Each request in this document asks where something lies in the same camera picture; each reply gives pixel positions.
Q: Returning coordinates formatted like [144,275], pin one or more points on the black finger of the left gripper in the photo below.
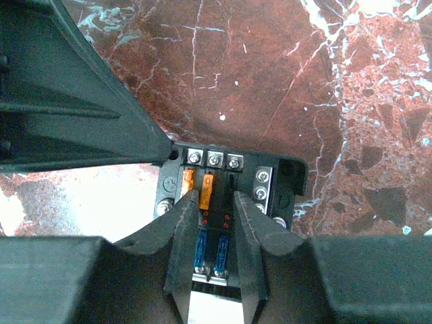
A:
[61,105]

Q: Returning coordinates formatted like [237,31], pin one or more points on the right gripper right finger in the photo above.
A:
[328,279]

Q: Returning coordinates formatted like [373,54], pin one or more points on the orange blade fuse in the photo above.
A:
[206,191]
[187,181]

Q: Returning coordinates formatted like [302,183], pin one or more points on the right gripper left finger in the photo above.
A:
[144,278]

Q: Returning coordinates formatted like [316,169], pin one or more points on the black fuse box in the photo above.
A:
[272,182]

